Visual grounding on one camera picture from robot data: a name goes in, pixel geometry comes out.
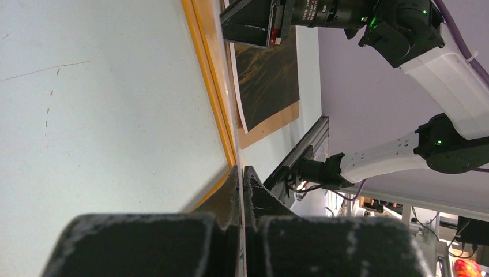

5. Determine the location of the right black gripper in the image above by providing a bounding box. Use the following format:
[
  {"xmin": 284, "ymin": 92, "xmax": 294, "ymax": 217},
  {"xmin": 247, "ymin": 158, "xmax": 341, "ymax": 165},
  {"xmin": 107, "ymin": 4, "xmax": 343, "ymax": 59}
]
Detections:
[{"xmin": 220, "ymin": 0, "xmax": 378, "ymax": 49}]

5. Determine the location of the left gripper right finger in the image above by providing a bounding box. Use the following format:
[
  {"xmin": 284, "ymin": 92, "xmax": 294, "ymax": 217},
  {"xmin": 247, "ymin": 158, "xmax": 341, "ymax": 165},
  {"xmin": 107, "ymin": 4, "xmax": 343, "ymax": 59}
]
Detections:
[{"xmin": 243, "ymin": 166, "xmax": 432, "ymax": 276}]

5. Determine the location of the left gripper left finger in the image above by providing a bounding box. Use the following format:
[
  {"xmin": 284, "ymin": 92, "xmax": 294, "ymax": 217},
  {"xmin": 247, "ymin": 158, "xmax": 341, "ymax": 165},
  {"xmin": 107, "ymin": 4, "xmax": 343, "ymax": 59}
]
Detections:
[{"xmin": 42, "ymin": 167, "xmax": 240, "ymax": 276}]

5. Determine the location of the orange wooden picture frame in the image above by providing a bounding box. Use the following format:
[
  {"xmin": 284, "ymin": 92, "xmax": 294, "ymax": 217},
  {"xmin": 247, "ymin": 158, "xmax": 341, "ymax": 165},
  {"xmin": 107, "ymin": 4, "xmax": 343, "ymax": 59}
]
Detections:
[{"xmin": 181, "ymin": 0, "xmax": 238, "ymax": 209}]

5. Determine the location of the landscape photo print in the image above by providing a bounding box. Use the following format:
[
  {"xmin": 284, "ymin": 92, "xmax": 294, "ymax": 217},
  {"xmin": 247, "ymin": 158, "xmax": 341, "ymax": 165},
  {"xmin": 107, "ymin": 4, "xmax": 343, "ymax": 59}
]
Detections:
[{"xmin": 223, "ymin": 0, "xmax": 300, "ymax": 134}]

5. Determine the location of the clear acrylic sheet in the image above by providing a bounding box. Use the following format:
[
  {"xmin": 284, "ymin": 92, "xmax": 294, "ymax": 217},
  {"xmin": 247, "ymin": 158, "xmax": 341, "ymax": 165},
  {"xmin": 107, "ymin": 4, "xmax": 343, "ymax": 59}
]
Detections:
[{"xmin": 210, "ymin": 1, "xmax": 248, "ymax": 276}]

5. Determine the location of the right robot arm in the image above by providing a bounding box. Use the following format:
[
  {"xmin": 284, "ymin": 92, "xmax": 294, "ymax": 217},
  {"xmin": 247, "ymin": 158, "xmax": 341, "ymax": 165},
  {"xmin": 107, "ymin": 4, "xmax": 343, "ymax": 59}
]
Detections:
[{"xmin": 221, "ymin": 1, "xmax": 488, "ymax": 190}]

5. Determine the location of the brown backing board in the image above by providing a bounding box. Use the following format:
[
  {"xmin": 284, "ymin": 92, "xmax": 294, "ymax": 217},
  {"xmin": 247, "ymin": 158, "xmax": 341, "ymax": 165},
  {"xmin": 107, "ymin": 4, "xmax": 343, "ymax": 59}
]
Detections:
[{"xmin": 219, "ymin": 0, "xmax": 300, "ymax": 151}]

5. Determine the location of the aluminium frame front rail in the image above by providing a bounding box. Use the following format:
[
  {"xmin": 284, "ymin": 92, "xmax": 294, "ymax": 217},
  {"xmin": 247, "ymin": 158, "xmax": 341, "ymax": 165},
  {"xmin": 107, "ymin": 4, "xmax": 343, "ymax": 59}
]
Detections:
[{"xmin": 264, "ymin": 115, "xmax": 330, "ymax": 209}]

